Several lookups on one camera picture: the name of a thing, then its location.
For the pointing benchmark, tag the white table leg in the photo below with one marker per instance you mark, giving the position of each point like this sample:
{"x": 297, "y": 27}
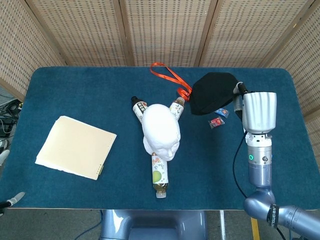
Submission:
{"x": 222, "y": 225}

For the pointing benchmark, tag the butterfly label tea bottle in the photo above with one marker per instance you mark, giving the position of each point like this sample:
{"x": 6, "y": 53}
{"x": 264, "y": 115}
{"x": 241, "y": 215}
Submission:
{"x": 159, "y": 175}

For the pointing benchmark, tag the red candy wrapper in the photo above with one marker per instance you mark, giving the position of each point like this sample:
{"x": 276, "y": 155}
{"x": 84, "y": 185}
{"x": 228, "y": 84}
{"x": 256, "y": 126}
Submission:
{"x": 215, "y": 122}

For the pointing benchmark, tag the blue table cloth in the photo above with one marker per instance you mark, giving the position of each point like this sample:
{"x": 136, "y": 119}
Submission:
{"x": 87, "y": 95}

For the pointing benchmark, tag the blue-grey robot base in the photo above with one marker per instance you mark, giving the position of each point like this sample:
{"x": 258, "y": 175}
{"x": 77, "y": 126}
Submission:
{"x": 150, "y": 225}

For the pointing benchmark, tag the blue candy wrapper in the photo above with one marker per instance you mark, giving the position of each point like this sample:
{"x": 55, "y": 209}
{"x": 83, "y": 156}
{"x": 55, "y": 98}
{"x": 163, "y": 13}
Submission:
{"x": 222, "y": 112}

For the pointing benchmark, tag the black cap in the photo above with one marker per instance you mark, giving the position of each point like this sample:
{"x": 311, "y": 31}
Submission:
{"x": 212, "y": 95}

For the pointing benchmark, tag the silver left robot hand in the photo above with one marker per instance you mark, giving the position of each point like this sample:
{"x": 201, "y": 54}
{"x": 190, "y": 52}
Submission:
{"x": 16, "y": 197}

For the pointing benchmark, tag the leaf label tea bottle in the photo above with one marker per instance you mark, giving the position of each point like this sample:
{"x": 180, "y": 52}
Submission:
{"x": 177, "y": 108}

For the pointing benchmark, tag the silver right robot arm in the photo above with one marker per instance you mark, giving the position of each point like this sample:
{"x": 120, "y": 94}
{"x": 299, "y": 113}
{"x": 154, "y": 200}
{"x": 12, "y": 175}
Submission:
{"x": 260, "y": 170}

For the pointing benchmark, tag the white foam mannequin head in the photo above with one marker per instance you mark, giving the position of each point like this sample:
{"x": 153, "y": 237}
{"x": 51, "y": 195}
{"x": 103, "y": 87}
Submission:
{"x": 160, "y": 130}

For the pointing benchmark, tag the woven folding screen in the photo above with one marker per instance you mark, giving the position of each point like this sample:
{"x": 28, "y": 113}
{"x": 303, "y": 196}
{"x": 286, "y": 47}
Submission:
{"x": 165, "y": 32}

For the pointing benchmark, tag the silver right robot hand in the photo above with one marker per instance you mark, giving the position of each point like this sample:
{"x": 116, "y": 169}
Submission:
{"x": 260, "y": 112}

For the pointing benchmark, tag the cream spiral notebook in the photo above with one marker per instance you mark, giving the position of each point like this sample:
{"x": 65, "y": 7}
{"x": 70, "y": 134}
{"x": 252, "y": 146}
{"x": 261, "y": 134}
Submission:
{"x": 75, "y": 147}

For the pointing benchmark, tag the dark label drink bottle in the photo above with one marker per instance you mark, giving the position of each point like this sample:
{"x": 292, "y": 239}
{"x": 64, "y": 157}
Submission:
{"x": 138, "y": 110}

